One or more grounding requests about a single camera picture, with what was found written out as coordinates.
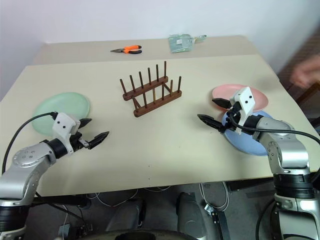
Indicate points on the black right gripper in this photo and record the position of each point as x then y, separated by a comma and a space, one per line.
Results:
233, 112

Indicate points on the green plate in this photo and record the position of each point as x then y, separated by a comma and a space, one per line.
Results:
62, 103

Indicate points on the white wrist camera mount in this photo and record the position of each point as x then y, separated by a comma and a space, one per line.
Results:
246, 100
62, 123

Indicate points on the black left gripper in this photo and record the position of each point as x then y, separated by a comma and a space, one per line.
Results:
78, 142

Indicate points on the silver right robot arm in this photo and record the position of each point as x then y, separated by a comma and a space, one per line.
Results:
290, 152

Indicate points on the blue plate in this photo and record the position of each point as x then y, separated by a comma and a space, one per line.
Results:
246, 144

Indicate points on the red plate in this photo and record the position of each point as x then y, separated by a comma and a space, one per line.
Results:
225, 91

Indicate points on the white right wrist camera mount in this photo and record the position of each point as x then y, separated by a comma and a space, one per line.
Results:
246, 100

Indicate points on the dark rounded robot waist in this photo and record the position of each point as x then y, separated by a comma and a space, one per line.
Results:
130, 235

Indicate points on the wooden dish rack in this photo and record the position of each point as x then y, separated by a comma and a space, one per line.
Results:
160, 103

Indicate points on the black table frame bar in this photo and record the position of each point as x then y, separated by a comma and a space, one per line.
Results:
62, 200

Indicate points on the person's bare hand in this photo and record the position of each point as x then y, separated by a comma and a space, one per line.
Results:
306, 72

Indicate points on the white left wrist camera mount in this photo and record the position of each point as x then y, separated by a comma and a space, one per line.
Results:
62, 123

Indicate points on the brown wooden furniture frame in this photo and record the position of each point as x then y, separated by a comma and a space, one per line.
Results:
310, 91

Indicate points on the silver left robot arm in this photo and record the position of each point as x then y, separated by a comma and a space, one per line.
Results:
27, 160

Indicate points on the dark rounded robot leg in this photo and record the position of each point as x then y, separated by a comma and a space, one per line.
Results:
125, 215
192, 217

